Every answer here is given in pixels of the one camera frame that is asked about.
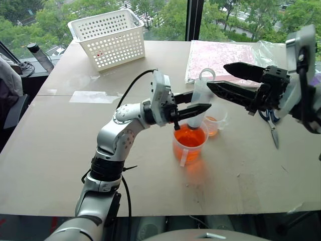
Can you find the grey rounded shell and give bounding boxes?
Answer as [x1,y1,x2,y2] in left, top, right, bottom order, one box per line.
[142,227,273,241]

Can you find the black stand leg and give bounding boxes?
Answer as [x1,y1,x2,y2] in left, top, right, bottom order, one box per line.
[275,211,314,233]

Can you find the grey garment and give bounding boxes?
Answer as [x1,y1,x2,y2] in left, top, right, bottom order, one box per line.
[0,54,25,118]

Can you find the blue handled scissors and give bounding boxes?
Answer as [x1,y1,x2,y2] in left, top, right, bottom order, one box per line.
[258,109,280,150]

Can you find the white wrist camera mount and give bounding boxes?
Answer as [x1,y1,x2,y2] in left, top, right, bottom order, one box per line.
[275,24,318,120]
[149,70,174,127]

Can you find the clear plastic bag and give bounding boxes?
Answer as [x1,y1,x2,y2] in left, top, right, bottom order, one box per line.
[253,40,289,70]

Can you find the white perforated plastic basket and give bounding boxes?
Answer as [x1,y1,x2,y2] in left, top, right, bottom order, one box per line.
[67,9,146,73]

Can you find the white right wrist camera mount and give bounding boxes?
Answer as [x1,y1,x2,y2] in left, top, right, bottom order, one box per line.
[275,24,318,120]

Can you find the clear tape patch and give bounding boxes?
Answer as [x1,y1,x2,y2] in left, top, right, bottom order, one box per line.
[69,90,121,104]

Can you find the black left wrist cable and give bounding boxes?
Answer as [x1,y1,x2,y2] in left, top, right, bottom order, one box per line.
[116,69,158,110]

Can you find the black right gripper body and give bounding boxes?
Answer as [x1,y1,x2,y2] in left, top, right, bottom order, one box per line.
[244,65,291,116]

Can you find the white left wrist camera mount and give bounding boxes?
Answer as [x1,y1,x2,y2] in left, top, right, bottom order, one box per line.
[149,70,174,127]

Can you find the black water bottle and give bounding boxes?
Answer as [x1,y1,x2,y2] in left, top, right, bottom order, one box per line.
[27,42,55,73]

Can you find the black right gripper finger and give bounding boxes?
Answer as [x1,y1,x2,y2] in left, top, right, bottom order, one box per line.
[206,80,261,111]
[223,62,266,83]

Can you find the black chair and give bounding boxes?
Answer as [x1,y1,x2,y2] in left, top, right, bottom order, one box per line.
[4,94,30,130]

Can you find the pink white flat pad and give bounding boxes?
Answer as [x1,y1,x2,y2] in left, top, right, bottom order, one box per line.
[185,40,264,87]

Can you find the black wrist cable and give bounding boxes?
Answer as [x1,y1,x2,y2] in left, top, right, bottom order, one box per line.
[297,47,321,102]
[116,69,158,110]

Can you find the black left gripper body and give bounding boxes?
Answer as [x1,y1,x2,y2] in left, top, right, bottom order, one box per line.
[163,93,182,131]

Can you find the black left forearm cable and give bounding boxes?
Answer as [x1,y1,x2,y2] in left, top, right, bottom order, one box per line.
[121,174,133,241]

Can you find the black window frame post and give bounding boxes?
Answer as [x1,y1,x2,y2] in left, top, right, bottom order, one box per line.
[185,0,204,42]

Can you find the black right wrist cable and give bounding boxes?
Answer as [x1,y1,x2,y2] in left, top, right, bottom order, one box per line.
[297,47,321,102]

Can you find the large cup with red liquid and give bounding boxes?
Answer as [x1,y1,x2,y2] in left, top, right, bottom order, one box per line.
[172,122,209,168]

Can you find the clear measuring jug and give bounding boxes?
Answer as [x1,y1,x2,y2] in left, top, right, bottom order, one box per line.
[187,68,216,131]

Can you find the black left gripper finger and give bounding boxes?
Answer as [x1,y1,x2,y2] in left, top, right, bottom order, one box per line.
[177,103,213,123]
[175,91,195,104]

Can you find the small clear measuring cup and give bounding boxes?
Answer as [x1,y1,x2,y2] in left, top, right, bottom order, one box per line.
[203,111,229,138]

